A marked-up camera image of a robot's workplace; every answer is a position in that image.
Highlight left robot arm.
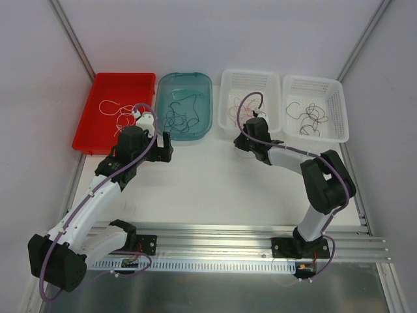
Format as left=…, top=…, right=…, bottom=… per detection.
left=28, top=126, right=173, bottom=296

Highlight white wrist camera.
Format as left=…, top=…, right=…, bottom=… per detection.
left=253, top=110, right=268, bottom=121
left=133, top=111, right=155, bottom=138

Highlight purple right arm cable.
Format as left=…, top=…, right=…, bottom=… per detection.
left=236, top=92, right=351, bottom=258

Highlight aluminium mounting rail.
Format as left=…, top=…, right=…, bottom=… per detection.
left=134, top=222, right=394, bottom=263

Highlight teal transparent plastic bin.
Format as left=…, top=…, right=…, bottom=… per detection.
left=154, top=72, right=213, bottom=141

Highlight aluminium frame post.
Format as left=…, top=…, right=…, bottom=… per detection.
left=48, top=0, right=96, bottom=83
left=337, top=0, right=394, bottom=83

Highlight white perforated basket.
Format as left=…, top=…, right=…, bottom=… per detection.
left=282, top=75, right=350, bottom=144
left=218, top=70, right=283, bottom=140

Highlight right aluminium frame post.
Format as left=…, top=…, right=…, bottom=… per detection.
left=337, top=0, right=394, bottom=83

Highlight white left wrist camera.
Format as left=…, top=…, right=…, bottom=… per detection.
left=133, top=111, right=155, bottom=138

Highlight white perforated basket left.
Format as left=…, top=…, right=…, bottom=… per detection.
left=218, top=70, right=283, bottom=140

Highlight pink cable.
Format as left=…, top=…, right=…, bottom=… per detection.
left=227, top=96, right=266, bottom=128

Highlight brown cable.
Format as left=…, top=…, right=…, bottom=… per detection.
left=298, top=102, right=329, bottom=138
left=285, top=101, right=309, bottom=121

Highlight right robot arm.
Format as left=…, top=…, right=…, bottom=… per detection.
left=234, top=117, right=356, bottom=259

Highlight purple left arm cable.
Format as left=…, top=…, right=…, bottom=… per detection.
left=38, top=103, right=157, bottom=303

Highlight white perforated basket right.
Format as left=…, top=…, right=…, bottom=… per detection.
left=282, top=75, right=350, bottom=144

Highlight white cable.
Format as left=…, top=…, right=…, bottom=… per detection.
left=99, top=98, right=137, bottom=118
left=113, top=112, right=136, bottom=138

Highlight white slotted cable duct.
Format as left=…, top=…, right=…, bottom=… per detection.
left=91, top=256, right=296, bottom=275

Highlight left aluminium frame post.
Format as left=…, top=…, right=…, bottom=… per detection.
left=48, top=0, right=96, bottom=83

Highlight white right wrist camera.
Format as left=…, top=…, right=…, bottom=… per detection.
left=253, top=110, right=268, bottom=121

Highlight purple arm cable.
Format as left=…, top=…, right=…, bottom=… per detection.
left=38, top=103, right=157, bottom=303
left=236, top=92, right=351, bottom=258

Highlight red plastic tray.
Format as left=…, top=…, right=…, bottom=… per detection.
left=72, top=73, right=156, bottom=155

